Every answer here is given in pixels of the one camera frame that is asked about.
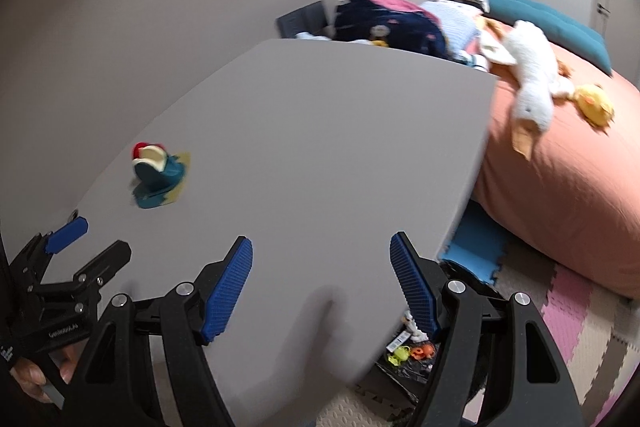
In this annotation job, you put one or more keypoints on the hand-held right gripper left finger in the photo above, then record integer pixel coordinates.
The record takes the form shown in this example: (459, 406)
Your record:
(227, 292)

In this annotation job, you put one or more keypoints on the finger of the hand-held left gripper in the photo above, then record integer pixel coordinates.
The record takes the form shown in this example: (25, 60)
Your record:
(105, 264)
(65, 232)

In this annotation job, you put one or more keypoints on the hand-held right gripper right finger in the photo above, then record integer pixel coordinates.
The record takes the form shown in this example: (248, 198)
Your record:
(412, 287)

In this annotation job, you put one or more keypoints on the white plush toy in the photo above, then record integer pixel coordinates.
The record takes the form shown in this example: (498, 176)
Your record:
(415, 332)

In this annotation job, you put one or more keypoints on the orange figure toy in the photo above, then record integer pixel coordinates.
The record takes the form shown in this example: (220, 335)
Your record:
(425, 350)

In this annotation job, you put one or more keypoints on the black bin with small toys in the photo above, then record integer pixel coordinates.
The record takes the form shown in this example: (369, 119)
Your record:
(410, 379)

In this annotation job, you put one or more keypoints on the teal and red plush toy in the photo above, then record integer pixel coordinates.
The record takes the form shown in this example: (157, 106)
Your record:
(160, 177)

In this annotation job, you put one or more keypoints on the person's left hand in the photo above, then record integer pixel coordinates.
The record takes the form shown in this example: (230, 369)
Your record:
(27, 374)

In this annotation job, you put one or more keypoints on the foam puzzle floor mat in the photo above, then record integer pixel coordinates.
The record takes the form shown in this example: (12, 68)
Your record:
(575, 322)

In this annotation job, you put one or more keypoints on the bed with orange cover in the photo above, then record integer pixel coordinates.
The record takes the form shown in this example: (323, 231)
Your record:
(565, 187)

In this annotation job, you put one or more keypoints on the striped small cloth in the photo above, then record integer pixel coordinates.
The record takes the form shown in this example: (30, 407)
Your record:
(472, 59)

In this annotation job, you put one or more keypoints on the white goose plush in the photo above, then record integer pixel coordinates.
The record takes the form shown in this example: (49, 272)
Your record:
(532, 72)

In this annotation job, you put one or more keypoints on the yellow duck plush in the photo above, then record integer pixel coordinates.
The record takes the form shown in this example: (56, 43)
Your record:
(592, 104)

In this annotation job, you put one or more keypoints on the navy patterned blanket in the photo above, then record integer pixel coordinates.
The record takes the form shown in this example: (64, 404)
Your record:
(395, 27)

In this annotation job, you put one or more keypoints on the light blue cloth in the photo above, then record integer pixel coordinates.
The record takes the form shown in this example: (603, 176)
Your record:
(455, 24)

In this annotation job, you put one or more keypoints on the pink cloth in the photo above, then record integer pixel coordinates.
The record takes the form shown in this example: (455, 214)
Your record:
(387, 1)

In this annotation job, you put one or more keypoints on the teal cushion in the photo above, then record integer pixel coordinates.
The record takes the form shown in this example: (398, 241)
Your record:
(550, 22)

